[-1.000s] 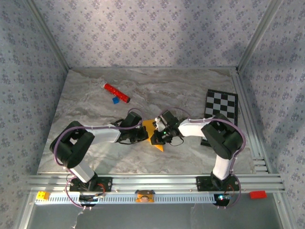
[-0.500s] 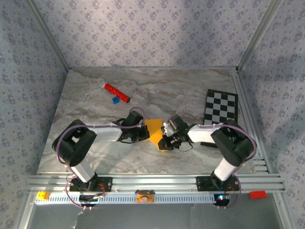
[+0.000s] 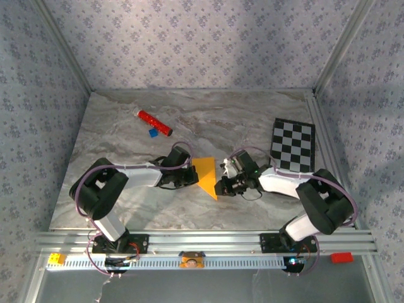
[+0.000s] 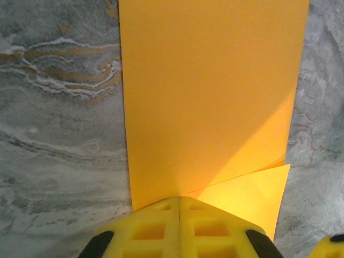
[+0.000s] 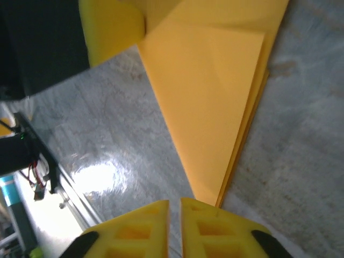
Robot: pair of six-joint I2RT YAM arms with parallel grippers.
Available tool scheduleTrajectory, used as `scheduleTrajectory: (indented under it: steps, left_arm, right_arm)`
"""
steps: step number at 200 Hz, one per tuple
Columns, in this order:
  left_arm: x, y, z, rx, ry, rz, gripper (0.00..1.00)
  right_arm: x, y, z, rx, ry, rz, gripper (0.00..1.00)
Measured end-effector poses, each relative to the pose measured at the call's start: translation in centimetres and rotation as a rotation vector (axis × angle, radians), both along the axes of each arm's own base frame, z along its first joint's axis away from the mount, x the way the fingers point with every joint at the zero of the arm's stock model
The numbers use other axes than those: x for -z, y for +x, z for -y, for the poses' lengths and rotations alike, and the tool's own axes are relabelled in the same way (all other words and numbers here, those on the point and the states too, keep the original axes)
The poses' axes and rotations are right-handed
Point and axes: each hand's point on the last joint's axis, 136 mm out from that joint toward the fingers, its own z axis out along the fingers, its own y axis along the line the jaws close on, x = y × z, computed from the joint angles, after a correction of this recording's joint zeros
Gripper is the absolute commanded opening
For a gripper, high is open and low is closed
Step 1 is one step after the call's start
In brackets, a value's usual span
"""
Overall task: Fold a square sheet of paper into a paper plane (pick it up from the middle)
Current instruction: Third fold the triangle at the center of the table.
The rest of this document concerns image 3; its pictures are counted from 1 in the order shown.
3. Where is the white slotted cable duct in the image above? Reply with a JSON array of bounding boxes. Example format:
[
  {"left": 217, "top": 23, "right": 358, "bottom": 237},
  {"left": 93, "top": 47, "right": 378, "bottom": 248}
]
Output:
[{"left": 46, "top": 254, "right": 287, "bottom": 271}]

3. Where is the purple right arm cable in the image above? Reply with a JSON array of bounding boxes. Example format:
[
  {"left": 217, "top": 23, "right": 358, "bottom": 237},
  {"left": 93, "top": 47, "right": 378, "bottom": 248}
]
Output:
[{"left": 225, "top": 146, "right": 359, "bottom": 277}]

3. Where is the yellow toy brick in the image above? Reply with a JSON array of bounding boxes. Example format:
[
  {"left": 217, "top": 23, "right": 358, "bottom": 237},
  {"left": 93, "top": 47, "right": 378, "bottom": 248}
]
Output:
[{"left": 47, "top": 252, "right": 68, "bottom": 265}]

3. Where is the aluminium frame post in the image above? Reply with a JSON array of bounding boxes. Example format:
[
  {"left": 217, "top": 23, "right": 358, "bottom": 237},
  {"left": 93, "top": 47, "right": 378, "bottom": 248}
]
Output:
[{"left": 314, "top": 0, "right": 377, "bottom": 94}]

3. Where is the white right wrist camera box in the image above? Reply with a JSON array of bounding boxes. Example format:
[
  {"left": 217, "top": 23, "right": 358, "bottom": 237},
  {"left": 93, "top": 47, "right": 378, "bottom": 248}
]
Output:
[{"left": 222, "top": 158, "right": 236, "bottom": 177}]

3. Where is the black and grey checkerboard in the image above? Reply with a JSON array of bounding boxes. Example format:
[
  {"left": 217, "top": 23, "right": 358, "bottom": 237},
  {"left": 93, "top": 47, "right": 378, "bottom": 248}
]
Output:
[{"left": 270, "top": 117, "right": 317, "bottom": 174}]

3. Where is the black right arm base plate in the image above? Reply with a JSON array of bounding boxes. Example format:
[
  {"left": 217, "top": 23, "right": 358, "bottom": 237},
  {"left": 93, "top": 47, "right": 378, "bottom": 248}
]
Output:
[{"left": 259, "top": 232, "right": 318, "bottom": 254}]

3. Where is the orange cartoon face figure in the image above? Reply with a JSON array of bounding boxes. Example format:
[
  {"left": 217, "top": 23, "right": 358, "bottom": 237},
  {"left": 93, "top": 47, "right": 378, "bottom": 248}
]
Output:
[{"left": 178, "top": 251, "right": 206, "bottom": 270}]

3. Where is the red toy brick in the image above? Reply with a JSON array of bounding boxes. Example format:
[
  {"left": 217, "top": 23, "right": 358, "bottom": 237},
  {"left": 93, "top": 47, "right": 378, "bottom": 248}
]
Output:
[{"left": 330, "top": 252, "right": 354, "bottom": 264}]

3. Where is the black round controller board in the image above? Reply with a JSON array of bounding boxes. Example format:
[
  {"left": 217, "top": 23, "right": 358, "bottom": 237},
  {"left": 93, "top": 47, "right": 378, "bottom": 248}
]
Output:
[
  {"left": 104, "top": 256, "right": 141, "bottom": 276},
  {"left": 282, "top": 256, "right": 307, "bottom": 275}
]

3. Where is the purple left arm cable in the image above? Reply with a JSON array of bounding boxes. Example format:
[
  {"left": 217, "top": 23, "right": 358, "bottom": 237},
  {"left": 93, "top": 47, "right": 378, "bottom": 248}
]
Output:
[{"left": 75, "top": 141, "right": 194, "bottom": 278}]

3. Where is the orange-yellow square paper sheet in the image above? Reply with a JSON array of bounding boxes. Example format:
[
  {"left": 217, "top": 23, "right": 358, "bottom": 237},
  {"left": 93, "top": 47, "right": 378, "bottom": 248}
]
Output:
[{"left": 191, "top": 156, "right": 219, "bottom": 201}]

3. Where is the narrow aluminium extrusion rail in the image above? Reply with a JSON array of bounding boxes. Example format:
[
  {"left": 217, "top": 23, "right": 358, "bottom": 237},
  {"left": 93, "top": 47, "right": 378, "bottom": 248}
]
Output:
[{"left": 304, "top": 94, "right": 360, "bottom": 230}]

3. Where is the wide aluminium mounting rail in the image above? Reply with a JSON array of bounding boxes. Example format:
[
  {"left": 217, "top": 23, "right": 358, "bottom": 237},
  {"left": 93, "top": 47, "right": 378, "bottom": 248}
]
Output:
[{"left": 34, "top": 229, "right": 379, "bottom": 256}]

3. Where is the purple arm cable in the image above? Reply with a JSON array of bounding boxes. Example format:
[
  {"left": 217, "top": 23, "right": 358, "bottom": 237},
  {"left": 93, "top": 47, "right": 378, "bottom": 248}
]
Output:
[
  {"left": 75, "top": 141, "right": 194, "bottom": 278},
  {"left": 225, "top": 146, "right": 359, "bottom": 277}
]

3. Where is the red glitter tube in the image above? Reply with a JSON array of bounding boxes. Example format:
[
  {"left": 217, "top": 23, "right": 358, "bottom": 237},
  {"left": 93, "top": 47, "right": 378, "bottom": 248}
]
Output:
[{"left": 131, "top": 106, "right": 174, "bottom": 137}]

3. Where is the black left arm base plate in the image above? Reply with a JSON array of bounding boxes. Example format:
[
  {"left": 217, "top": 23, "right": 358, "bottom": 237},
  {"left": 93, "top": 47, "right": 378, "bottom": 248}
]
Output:
[{"left": 91, "top": 232, "right": 150, "bottom": 255}]

